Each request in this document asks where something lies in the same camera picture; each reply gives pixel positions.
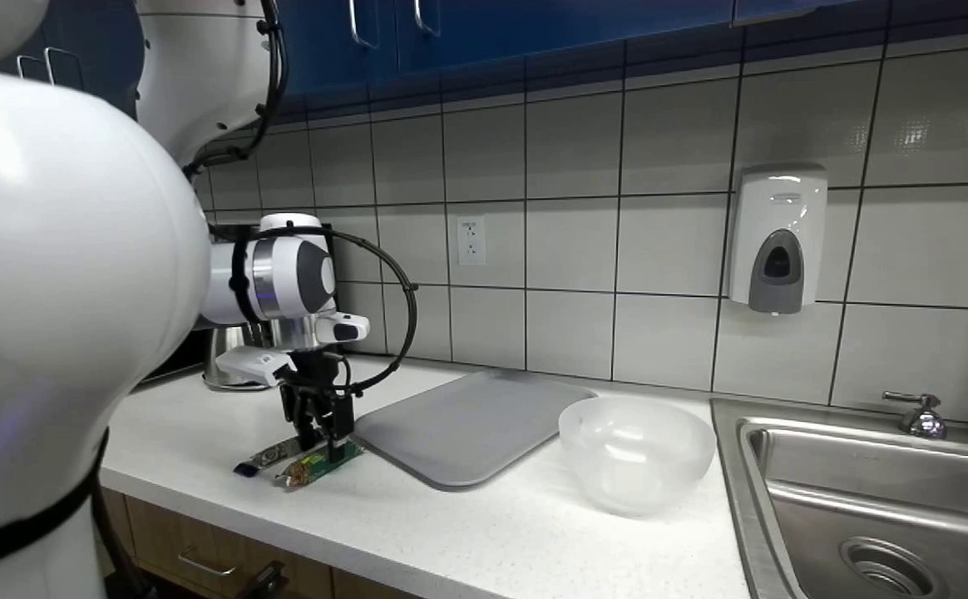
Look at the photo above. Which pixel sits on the white wall outlet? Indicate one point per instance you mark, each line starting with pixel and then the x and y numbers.
pixel 470 239

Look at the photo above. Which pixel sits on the blue wall cabinet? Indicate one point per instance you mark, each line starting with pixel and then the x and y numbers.
pixel 569 26

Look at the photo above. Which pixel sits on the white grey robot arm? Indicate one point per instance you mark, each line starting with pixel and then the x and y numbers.
pixel 51 299

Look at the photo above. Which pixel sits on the green snack bar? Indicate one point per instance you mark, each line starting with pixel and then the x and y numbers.
pixel 317 468

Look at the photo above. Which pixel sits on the white wall soap dispenser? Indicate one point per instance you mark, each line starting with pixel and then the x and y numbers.
pixel 778 236

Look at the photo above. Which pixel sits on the blue snack bar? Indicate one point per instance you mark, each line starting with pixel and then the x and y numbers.
pixel 268 452

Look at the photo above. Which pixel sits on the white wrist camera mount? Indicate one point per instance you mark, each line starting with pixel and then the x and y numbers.
pixel 255 367

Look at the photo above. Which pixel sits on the translucent white plastic bowl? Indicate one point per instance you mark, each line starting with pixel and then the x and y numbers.
pixel 637 452

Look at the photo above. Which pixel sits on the stainless steel sink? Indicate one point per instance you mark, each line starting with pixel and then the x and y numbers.
pixel 869 500

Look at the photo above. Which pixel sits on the grey plastic tray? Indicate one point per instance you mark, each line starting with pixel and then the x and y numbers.
pixel 470 426

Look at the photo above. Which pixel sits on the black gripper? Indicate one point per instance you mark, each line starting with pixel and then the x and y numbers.
pixel 315 380

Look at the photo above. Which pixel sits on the wooden base cabinet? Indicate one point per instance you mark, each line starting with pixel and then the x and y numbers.
pixel 160 544

